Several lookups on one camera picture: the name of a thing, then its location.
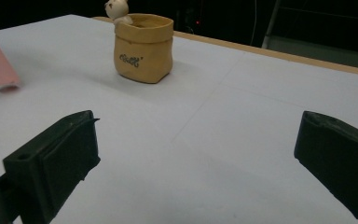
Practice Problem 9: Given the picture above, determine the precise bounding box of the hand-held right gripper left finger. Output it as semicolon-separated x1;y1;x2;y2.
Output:
3;109;102;224

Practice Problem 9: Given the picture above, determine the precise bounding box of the yellow sack-shaped pot with bear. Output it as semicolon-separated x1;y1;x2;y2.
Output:
104;0;175;84

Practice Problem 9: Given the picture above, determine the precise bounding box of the metal stand frame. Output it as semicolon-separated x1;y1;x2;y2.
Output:
261;0;358;72

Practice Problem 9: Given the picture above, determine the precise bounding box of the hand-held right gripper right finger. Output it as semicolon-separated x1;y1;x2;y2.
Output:
293;110;358;224

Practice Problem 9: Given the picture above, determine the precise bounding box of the thin cable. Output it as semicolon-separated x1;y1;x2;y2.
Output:
250;0;259;46

